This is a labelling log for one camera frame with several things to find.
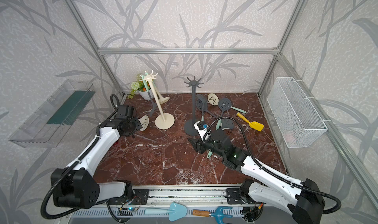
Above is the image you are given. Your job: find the cream skimmer wooden handle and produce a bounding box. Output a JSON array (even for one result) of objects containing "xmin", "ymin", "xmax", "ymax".
[{"xmin": 138, "ymin": 115, "xmax": 150, "ymax": 131}]

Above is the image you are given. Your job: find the small grey skimmer mint handle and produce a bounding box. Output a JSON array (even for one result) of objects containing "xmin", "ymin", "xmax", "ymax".
[{"xmin": 141, "ymin": 75, "xmax": 157, "ymax": 118}]

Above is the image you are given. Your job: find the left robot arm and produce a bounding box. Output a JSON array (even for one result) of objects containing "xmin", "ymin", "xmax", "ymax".
[{"xmin": 40, "ymin": 94, "xmax": 149, "ymax": 220}]

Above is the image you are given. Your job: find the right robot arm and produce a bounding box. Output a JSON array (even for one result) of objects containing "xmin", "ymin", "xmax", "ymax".
[{"xmin": 188, "ymin": 121, "xmax": 342, "ymax": 224}]

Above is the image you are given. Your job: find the cream utensil rack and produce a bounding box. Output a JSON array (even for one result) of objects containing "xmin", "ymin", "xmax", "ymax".
[{"xmin": 144, "ymin": 71, "xmax": 175, "ymax": 130}]

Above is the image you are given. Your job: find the dark grey utensil rack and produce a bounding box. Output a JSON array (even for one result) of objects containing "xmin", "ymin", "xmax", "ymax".
[{"xmin": 184, "ymin": 76, "xmax": 203, "ymax": 136}]

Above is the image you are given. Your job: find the yellow plastic scoop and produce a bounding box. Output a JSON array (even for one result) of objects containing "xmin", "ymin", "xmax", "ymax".
[{"xmin": 236, "ymin": 112, "xmax": 264, "ymax": 131}]

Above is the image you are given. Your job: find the white pot with flowers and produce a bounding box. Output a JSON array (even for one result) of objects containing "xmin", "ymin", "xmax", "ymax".
[{"xmin": 127, "ymin": 73, "xmax": 154, "ymax": 101}]

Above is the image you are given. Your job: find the large grey skimmer mint handle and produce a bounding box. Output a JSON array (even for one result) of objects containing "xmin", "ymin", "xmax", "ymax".
[{"xmin": 206, "ymin": 118, "xmax": 235, "ymax": 159}]

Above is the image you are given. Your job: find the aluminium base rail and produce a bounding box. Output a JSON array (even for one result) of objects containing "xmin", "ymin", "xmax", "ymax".
[{"xmin": 133, "ymin": 184, "xmax": 241, "ymax": 208}]

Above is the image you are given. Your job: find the grey slotted spatula mint handle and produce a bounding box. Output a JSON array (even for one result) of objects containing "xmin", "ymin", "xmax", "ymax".
[{"xmin": 196, "ymin": 94, "xmax": 207, "ymax": 121}]

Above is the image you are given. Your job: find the blue garden fork wooden handle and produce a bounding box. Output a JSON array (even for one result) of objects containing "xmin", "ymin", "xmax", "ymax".
[{"xmin": 193, "ymin": 206, "xmax": 233, "ymax": 224}]

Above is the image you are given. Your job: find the white wire wall basket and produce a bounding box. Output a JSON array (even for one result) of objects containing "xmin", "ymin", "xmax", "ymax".
[{"xmin": 267, "ymin": 77, "xmax": 328, "ymax": 148}]

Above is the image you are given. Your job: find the clear plastic wall tray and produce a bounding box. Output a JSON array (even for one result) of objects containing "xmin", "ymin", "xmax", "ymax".
[{"xmin": 9, "ymin": 80, "xmax": 96, "ymax": 148}]

